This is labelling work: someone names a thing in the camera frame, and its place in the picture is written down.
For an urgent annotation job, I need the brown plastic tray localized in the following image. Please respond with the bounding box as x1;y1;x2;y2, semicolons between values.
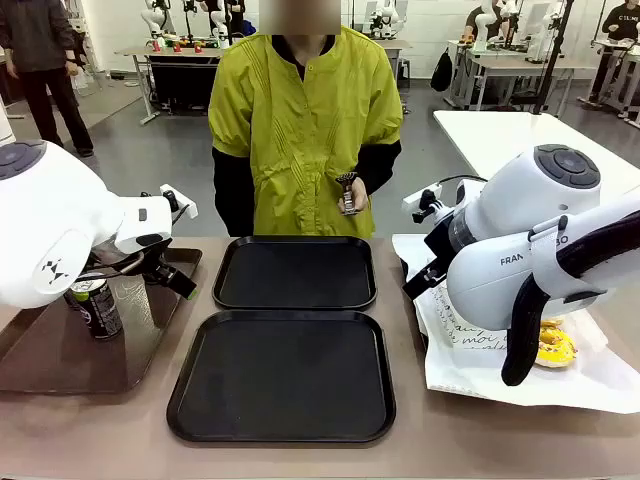
0;247;204;396

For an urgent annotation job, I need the yellow sprinkled donut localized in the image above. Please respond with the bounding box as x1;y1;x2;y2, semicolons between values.
533;327;580;372

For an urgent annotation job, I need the black tripod pole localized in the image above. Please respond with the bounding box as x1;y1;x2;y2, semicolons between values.
532;0;576;116

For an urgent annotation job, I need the person's right forearm black sleeve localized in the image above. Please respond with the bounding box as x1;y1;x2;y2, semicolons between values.
211;146;256;239

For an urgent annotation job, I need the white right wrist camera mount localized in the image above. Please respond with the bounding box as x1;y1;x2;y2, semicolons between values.
402;183;446;225

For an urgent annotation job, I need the person's left forearm black sleeve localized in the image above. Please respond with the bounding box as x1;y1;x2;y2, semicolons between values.
356;139;404;196

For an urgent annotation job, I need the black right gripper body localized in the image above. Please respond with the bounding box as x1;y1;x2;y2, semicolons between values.
423;219;457;266

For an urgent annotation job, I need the person's left hand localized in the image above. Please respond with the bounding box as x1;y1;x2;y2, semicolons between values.
348;177;372;215

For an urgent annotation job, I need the grey background work table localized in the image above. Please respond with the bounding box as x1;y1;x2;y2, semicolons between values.
447;38;591;112

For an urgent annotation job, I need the black plastic tray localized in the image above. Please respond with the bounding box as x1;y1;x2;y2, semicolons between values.
211;234;378;311
166;309;398;445

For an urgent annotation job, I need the bystander in dark clothes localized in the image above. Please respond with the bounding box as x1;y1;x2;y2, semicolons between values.
0;0;96;159

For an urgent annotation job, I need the white script-printed paper sheet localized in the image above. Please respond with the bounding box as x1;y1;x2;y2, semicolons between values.
391;233;640;415

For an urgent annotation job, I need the bystander in black sweater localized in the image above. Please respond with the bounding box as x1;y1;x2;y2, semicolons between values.
588;0;640;104

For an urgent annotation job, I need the background table with toys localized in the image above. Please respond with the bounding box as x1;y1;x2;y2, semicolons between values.
113;35;236;126

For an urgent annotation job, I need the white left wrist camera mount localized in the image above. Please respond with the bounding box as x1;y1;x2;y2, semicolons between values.
159;183;199;220

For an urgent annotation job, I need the black backpack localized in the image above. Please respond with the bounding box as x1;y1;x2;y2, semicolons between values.
430;47;454;94

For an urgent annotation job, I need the person in yellow-green jacket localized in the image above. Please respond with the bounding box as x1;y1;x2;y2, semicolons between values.
207;24;405;239

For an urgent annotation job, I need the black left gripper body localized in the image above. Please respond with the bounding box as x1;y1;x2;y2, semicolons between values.
142;255;177;289

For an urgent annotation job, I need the white side table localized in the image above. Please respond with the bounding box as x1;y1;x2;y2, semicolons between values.
432;109;640;201

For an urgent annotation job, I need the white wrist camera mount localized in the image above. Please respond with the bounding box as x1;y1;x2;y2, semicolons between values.
402;183;446;225
159;183;199;220

